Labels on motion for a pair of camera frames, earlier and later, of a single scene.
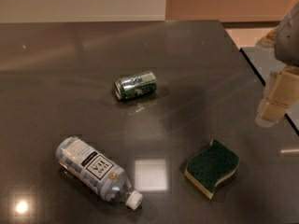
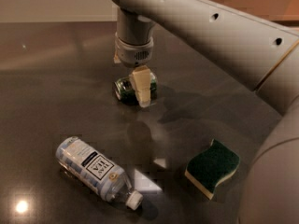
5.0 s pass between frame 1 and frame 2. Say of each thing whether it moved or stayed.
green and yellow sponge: stayed
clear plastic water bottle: stayed
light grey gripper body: moved
